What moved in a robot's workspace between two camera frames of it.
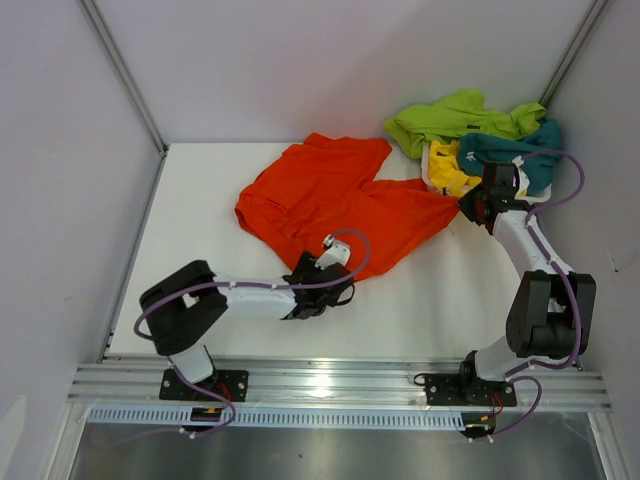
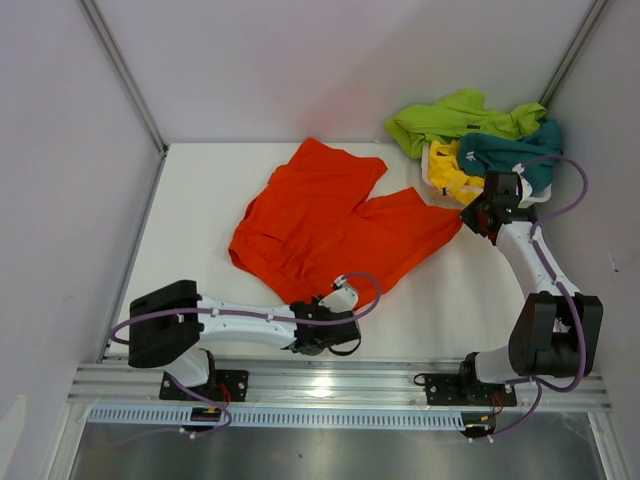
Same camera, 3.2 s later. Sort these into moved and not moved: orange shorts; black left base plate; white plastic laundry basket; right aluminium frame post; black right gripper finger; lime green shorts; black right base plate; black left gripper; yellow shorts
Moved: orange shorts; black right gripper finger; black left gripper
Not moved: white plastic laundry basket; lime green shorts; black left base plate; right aluminium frame post; black right base plate; yellow shorts
